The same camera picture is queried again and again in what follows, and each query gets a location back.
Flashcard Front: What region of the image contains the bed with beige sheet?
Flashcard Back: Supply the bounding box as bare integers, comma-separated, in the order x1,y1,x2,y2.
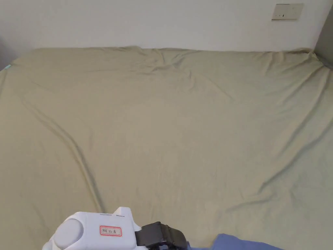
0,46,333,250

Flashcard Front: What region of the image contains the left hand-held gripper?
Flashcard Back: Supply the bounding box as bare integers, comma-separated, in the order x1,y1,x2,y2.
41,207,184,250

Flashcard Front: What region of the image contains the blue shirt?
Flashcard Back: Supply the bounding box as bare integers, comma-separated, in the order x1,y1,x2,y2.
186,233,283,250

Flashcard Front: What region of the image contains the beige wall socket plate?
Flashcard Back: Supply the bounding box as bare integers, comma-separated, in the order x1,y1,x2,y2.
271,3,304,21

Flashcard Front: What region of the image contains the grey padded headboard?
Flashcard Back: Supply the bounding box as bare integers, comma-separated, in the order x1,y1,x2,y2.
313,10,333,67

